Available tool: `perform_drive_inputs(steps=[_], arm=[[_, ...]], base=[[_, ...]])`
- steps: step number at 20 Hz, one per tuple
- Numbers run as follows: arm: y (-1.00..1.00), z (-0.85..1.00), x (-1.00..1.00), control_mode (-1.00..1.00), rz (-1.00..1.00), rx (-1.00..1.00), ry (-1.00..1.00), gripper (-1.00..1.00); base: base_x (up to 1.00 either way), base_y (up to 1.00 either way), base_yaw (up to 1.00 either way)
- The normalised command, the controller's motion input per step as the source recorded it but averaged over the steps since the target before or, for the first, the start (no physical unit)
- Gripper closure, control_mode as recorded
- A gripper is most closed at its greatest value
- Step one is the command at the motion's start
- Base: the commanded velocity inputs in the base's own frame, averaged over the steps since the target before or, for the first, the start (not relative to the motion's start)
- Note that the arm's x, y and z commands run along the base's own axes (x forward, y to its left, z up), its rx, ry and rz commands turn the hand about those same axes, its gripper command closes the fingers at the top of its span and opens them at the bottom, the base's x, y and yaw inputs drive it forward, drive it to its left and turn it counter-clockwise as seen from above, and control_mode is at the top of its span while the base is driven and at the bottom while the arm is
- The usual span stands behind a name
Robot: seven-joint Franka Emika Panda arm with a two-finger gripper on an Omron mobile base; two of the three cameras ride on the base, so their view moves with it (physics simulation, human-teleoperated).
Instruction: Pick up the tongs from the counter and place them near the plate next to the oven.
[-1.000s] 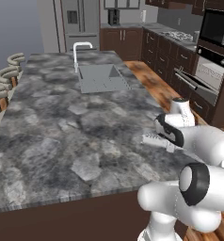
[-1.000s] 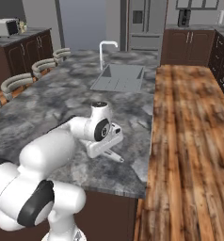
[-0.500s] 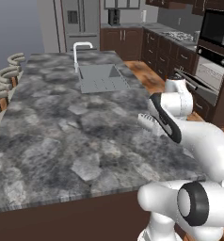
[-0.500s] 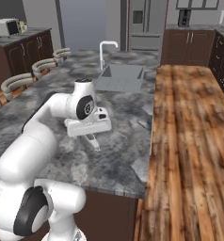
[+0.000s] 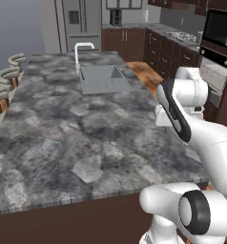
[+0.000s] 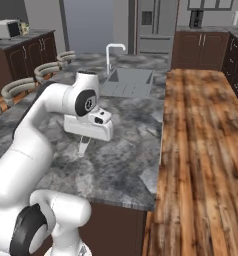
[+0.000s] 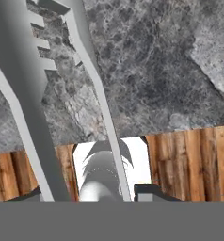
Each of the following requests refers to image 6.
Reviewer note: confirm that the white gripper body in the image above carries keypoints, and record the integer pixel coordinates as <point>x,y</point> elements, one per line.
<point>86,128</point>

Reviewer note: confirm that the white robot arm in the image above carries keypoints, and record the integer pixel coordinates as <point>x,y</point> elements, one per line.
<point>31,150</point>

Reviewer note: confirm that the grey metal tongs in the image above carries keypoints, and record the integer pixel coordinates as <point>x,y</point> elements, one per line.
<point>82,148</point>

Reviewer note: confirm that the white toaster oven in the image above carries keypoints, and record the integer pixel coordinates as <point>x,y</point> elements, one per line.
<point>4,29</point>

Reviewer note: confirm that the grey sink basin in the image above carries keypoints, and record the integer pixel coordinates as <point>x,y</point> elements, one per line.
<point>129,83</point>

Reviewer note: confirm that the white tap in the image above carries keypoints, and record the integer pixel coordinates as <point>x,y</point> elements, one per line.
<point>108,56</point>

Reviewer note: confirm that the dark brown cupboard run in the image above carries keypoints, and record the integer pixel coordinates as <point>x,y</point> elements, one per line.
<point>27,53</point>

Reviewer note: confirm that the brown island cabinet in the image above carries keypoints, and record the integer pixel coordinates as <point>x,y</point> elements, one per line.
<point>114,230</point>

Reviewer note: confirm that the beige small jar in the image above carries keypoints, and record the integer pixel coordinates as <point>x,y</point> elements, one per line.
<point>24,29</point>

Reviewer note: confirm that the grey fridge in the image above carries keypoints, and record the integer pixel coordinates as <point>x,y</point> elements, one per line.
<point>156,25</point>

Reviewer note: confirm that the black coffee machine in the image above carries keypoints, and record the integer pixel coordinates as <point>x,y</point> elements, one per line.
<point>196,19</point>

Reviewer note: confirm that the dark cupboard run with drawers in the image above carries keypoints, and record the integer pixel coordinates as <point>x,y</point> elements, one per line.
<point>237,60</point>

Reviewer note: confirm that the white paper towel roll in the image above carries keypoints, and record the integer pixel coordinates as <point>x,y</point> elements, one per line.
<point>236,18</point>

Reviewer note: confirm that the grey wall cupboards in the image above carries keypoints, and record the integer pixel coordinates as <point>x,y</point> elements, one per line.
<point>210,4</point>

